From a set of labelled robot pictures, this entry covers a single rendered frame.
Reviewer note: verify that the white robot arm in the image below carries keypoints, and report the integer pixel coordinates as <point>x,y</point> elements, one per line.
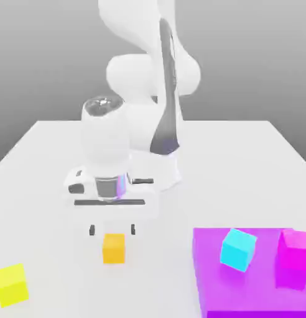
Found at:
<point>140,74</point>

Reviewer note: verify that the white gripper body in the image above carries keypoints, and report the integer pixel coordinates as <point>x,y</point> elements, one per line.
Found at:
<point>110,210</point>

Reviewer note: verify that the small yellow cube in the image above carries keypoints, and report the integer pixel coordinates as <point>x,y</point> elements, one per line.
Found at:
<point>11,285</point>

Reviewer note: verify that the small cyan cube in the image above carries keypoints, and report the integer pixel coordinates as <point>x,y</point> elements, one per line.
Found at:
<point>237,251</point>

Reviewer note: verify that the small magenta cube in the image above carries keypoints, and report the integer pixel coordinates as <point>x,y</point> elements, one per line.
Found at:
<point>293,258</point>

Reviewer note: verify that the large purple box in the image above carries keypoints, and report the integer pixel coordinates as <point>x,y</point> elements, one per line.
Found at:
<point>217,288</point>

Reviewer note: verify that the small orange cube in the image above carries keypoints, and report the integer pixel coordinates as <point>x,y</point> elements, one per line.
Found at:
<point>114,248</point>

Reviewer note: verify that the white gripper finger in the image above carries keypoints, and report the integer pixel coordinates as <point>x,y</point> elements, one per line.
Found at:
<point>135,229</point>
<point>93,229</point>

